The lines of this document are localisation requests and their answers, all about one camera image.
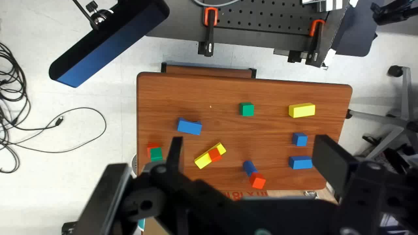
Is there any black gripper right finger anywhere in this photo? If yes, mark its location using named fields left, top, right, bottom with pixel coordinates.
left=313, top=134, right=364, bottom=201

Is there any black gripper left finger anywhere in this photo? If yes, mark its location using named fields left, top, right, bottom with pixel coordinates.
left=149, top=136, right=211, bottom=197

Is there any blue rectangular block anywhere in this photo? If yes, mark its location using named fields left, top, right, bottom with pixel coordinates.
left=176, top=117, right=204, bottom=137
left=289, top=155, right=315, bottom=171
left=242, top=159, right=259, bottom=177

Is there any green cube block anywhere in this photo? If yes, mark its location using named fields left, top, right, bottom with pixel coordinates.
left=240, top=102, right=257, bottom=119
left=149, top=147, right=165, bottom=163

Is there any yellow rectangular block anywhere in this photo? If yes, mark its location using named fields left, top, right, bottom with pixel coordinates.
left=194, top=141, right=229, bottom=171
left=288, top=102, right=318, bottom=120

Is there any blue cube block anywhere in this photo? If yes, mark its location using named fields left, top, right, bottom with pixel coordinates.
left=292, top=132, right=310, bottom=147

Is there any brown cardboard box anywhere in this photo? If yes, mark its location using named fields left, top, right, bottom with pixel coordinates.
left=217, top=188, right=338, bottom=205

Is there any grey chair base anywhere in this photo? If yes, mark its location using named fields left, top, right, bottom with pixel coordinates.
left=348, top=64, right=418, bottom=175

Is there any brown wooden table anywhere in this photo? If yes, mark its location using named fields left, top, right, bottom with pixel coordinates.
left=136, top=70, right=353, bottom=193

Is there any dark blue chair seat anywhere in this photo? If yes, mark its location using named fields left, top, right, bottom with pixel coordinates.
left=332, top=0, right=379, bottom=57

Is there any black perforated breadboard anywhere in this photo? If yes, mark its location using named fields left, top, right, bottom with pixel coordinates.
left=148, top=0, right=351, bottom=55

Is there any black clamp orange handle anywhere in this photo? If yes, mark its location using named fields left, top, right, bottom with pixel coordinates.
left=287, top=17, right=330, bottom=69
left=198, top=5, right=221, bottom=57

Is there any thin black cable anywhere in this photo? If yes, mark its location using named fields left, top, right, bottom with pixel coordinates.
left=0, top=106, right=109, bottom=154

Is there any black bar stereo camera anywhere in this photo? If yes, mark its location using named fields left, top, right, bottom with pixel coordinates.
left=49, top=0, right=172, bottom=89

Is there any white cable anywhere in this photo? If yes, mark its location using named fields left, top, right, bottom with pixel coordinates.
left=191, top=0, right=241, bottom=8

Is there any black camera stand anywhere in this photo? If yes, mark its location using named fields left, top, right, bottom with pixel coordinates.
left=71, top=0, right=117, bottom=31

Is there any black cable bundle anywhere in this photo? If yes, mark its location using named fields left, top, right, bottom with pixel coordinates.
left=0, top=40, right=33, bottom=175

